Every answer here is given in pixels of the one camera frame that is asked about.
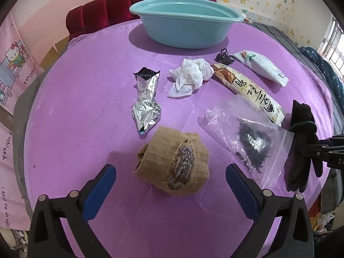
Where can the red tufted sofa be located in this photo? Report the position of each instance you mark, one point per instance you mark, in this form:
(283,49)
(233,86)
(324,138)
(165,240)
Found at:
(94,16)

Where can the white plastic bag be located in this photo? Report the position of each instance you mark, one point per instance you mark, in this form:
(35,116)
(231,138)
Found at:
(323,221)

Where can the black knit glove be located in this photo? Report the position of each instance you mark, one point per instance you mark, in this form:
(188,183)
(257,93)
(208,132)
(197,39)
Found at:
(298,166)

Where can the white snack packet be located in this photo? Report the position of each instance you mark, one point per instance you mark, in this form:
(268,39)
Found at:
(263,67)

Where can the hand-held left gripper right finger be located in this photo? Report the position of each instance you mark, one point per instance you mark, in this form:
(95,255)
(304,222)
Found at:
(242,190)

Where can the white tissue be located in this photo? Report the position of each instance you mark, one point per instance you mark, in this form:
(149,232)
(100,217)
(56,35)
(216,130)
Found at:
(188,78)

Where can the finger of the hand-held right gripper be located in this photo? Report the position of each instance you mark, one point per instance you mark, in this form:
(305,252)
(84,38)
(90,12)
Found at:
(322,150)
(332,140)

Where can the cardboard box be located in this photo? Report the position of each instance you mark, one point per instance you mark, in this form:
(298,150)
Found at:
(53,56)

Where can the window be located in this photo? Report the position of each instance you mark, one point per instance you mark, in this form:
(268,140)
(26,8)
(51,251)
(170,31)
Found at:
(336,45)

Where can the grey plaid blanket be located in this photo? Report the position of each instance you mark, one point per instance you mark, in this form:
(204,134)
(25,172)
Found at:
(271,32)

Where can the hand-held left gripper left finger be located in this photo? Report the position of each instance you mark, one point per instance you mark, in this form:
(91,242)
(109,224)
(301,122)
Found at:
(96,193)

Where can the grey bed sheet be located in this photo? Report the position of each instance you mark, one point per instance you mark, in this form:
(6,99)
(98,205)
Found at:
(24,99)

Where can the teal plastic basin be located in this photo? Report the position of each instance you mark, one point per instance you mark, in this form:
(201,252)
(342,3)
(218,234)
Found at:
(174,32)

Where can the clear zip bag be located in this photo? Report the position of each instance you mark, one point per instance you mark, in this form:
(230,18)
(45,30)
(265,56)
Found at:
(228,123)

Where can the silver foil bag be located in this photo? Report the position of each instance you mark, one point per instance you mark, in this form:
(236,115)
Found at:
(146,110)

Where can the blue starry cloth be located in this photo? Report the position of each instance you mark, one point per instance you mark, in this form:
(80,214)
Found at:
(328,70)

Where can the beige burlap pouch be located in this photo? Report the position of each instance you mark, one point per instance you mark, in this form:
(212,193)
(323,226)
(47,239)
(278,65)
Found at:
(158,150)

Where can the pink cartoon curtain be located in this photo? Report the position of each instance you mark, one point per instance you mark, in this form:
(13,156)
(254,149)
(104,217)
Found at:
(13,59)

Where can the long beige snack packet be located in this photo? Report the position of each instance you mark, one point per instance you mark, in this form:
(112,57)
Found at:
(250,91)

